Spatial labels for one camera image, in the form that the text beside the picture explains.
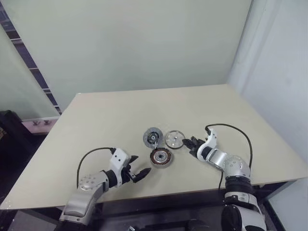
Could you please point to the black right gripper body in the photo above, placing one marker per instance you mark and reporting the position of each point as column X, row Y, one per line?
column 198, row 143

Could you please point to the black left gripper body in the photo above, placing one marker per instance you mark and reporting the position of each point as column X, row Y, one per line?
column 127, row 175

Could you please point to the silver spoked rotor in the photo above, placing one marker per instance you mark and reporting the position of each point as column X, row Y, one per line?
column 175, row 138

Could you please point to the round grey motor lid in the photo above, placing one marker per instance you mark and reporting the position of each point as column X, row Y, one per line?
column 152, row 137

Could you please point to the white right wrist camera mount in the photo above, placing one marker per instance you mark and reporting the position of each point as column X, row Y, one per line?
column 211, row 140

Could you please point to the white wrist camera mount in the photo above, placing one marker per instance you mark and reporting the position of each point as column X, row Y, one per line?
column 119, row 160
column 211, row 140

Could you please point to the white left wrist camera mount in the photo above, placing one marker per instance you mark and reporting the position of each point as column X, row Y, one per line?
column 119, row 160

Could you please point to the black table frame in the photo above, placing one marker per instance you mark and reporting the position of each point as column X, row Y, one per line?
column 149, row 209

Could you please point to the dark window frame strip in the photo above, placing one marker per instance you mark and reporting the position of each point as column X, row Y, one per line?
column 31, row 65

